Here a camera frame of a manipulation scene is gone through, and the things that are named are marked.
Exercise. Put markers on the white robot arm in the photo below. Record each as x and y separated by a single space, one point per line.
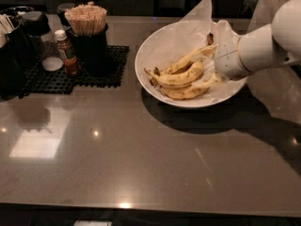
274 45

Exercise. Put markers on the long stemmed spotted banana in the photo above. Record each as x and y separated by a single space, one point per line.
185 60

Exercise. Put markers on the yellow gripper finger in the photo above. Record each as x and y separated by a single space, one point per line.
207 80
207 50

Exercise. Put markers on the glass shaker black lid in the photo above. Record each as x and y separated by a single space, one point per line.
36 27

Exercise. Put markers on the white paper liner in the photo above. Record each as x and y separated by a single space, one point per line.
201 12

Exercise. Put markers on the white bowl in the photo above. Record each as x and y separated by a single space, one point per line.
168 45

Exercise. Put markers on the black chopstick cup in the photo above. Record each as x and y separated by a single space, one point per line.
92 51

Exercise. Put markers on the small brown sauce bottle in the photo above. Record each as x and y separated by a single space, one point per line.
67 53

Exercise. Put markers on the dark jar behind chopsticks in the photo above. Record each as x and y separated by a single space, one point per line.
61 9

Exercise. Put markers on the black container at left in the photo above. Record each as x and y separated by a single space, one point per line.
17 54

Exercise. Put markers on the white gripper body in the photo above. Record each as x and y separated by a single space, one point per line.
226 58

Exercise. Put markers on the wooden chopsticks bundle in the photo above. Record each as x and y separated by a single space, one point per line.
86 20

